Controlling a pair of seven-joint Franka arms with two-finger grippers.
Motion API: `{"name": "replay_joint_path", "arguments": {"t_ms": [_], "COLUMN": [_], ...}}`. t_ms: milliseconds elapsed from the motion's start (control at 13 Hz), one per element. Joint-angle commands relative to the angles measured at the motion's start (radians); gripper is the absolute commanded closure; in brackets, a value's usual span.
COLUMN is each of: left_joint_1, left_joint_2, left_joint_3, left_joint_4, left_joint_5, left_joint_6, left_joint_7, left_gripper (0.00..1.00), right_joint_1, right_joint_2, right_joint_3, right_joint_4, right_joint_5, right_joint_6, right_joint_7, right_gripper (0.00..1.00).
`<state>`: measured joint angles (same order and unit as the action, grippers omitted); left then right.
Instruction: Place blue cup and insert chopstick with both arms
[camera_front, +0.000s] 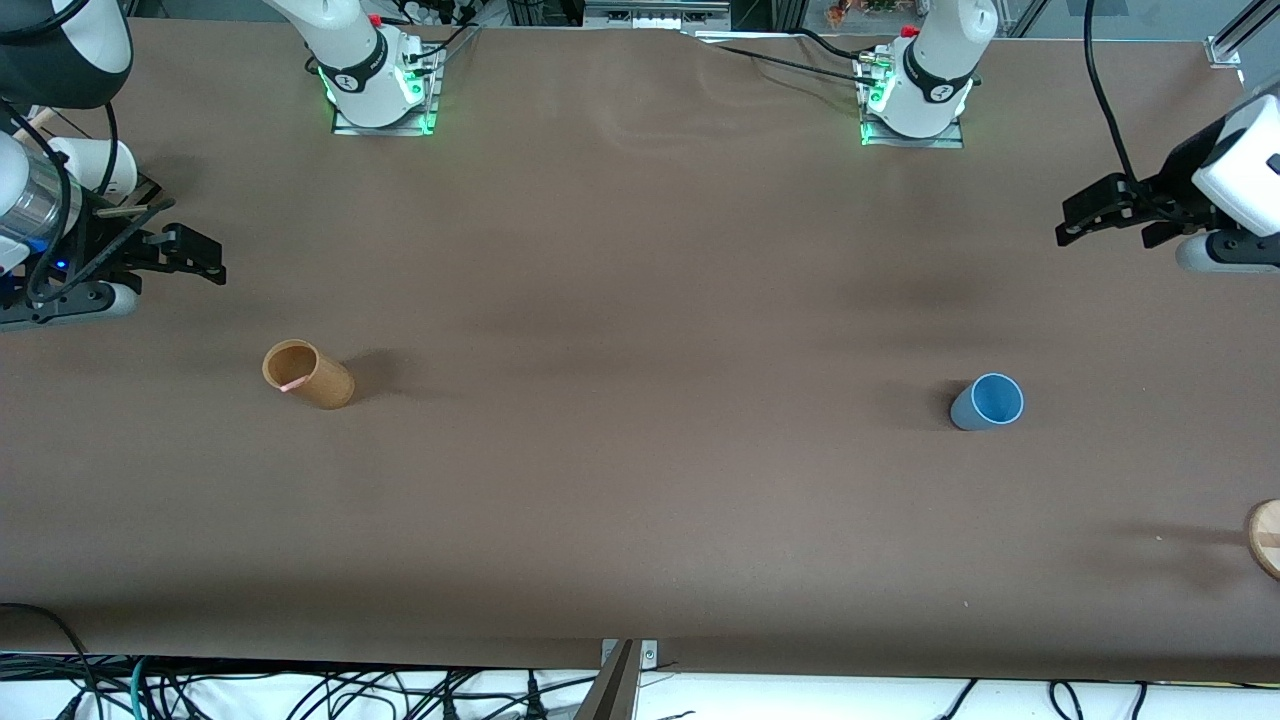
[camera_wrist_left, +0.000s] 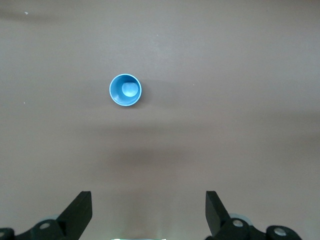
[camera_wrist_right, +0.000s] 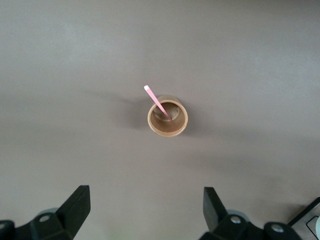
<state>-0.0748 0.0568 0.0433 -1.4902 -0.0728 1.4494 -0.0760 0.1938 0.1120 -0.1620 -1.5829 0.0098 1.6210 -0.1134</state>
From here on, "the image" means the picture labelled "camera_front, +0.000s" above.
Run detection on brown table cover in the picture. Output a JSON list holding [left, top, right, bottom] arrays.
[[0, 18, 1280, 685]]

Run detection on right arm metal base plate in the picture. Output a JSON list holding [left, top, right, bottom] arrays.
[[331, 42, 441, 137]]

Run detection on grey brown post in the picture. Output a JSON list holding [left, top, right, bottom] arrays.
[[573, 640, 642, 720]]

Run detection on black wire cup rack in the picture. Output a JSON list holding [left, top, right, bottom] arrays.
[[100, 172, 166, 216]]

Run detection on aluminium profile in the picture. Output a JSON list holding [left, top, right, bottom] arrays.
[[1204, 0, 1280, 69]]

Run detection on grey device box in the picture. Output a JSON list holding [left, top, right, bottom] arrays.
[[583, 0, 734, 31]]

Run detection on round wooden coaster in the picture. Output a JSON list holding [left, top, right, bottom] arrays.
[[1245, 498, 1280, 583]]

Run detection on black cable on table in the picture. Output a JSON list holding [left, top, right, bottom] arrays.
[[690, 28, 886, 91]]

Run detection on white power strip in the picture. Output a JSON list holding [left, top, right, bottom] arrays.
[[398, 0, 477, 28]]

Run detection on brown cardboard cup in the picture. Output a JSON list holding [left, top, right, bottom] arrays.
[[261, 339, 357, 411]]

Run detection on blue cup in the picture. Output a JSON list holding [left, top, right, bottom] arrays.
[[949, 372, 1026, 433]]

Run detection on black looping cable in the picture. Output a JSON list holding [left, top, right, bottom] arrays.
[[0, 602, 101, 720]]

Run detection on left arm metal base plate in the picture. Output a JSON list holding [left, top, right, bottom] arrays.
[[858, 52, 967, 150]]

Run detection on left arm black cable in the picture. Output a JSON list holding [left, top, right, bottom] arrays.
[[1084, 0, 1143, 189]]

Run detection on white paper cup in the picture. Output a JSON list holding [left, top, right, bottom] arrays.
[[44, 136, 139, 199]]

